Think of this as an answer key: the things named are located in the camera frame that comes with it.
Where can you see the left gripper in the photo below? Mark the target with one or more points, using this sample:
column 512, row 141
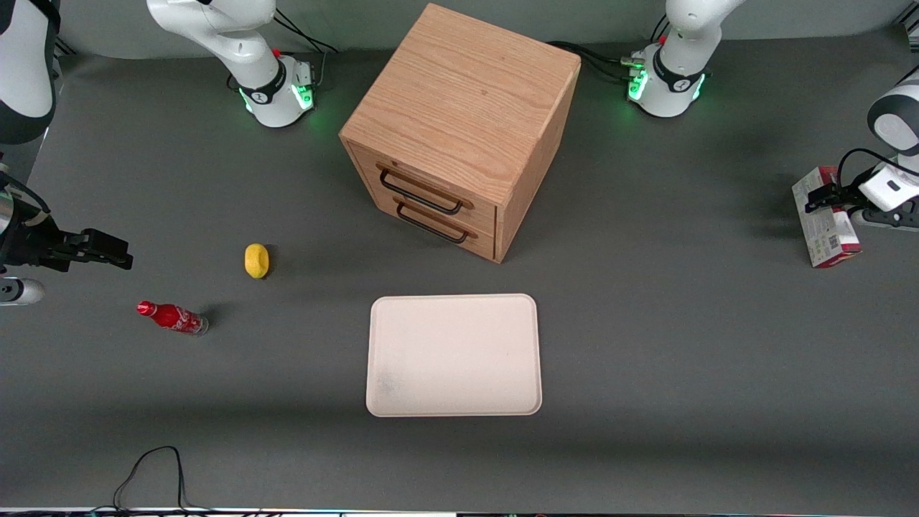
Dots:
column 841, row 195

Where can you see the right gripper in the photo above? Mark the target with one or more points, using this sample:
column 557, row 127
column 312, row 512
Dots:
column 30, row 244

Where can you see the red cookie box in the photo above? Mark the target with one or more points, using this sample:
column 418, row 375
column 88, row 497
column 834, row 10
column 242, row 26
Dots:
column 826, row 240

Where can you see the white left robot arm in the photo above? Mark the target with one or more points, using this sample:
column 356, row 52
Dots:
column 675, row 79

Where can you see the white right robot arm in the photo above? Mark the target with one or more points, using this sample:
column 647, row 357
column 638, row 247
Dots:
column 215, row 29

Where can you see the white rectangular tray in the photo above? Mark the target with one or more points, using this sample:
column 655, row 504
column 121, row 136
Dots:
column 452, row 355

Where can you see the red cola bottle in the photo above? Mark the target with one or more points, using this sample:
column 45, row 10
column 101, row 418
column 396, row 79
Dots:
column 172, row 317

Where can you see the yellow lemon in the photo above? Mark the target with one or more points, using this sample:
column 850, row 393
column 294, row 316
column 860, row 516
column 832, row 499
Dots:
column 256, row 261

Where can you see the wooden wide drawer front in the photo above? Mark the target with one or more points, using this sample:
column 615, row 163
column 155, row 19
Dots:
column 485, row 214

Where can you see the wooden narrow drawer front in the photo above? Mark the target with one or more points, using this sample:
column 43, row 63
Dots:
column 485, row 245

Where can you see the wooden drawer cabinet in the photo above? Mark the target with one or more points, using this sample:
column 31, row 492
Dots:
column 467, row 93

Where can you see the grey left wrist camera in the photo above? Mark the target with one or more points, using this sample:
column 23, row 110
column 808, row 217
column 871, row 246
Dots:
column 890, row 219

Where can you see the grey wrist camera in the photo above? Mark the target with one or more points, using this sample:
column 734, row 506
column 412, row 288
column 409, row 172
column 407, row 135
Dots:
column 20, row 291
column 890, row 219

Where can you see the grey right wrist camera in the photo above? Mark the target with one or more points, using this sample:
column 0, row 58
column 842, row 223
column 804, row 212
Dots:
column 20, row 291

